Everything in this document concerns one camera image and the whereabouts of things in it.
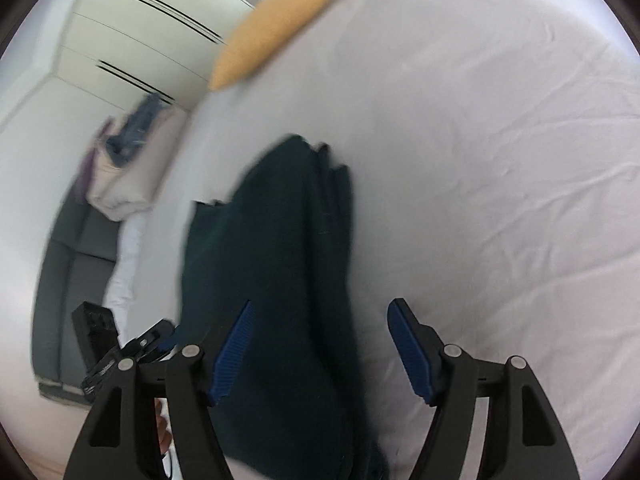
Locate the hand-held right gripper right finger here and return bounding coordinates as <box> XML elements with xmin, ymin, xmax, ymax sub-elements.
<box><xmin>387</xmin><ymin>297</ymin><xmax>581</xmax><ymax>480</ymax></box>

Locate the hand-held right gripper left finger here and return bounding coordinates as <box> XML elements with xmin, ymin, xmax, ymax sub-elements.
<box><xmin>62</xmin><ymin>300</ymin><xmax>254</xmax><ymax>480</ymax></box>

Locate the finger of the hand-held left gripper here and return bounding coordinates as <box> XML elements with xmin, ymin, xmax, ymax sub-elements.
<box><xmin>120</xmin><ymin>319</ymin><xmax>177</xmax><ymax>363</ymax></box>

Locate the dark green garment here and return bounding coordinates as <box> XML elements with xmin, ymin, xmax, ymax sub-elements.
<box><xmin>180</xmin><ymin>133</ymin><xmax>391</xmax><ymax>480</ymax></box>

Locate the person's left hand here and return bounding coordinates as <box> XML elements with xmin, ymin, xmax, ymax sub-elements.
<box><xmin>154</xmin><ymin>397</ymin><xmax>173</xmax><ymax>458</ymax></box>

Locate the dark grey sofa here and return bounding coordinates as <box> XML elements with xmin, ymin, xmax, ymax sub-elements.
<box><xmin>32</xmin><ymin>195</ymin><xmax>126</xmax><ymax>401</ymax></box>

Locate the beige folded comforter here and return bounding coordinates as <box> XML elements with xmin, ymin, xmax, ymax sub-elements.
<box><xmin>87</xmin><ymin>107</ymin><xmax>188</xmax><ymax>221</ymax></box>

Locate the purple pillow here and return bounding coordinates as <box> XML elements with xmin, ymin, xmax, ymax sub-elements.
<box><xmin>75</xmin><ymin>150</ymin><xmax>99</xmax><ymax>201</ymax></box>

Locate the white bed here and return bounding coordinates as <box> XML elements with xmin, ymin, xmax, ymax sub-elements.
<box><xmin>102</xmin><ymin>0</ymin><xmax>640</xmax><ymax>480</ymax></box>

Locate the blue-grey cloth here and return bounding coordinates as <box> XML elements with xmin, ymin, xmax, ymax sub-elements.
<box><xmin>105</xmin><ymin>94</ymin><xmax>171</xmax><ymax>166</ymax></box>

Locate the cream wardrobe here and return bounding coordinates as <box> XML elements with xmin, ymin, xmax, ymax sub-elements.
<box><xmin>47</xmin><ymin>0</ymin><xmax>261</xmax><ymax>116</ymax></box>

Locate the yellow pillow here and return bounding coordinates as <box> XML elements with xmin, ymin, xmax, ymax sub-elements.
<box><xmin>208</xmin><ymin>0</ymin><xmax>343</xmax><ymax>92</ymax></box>

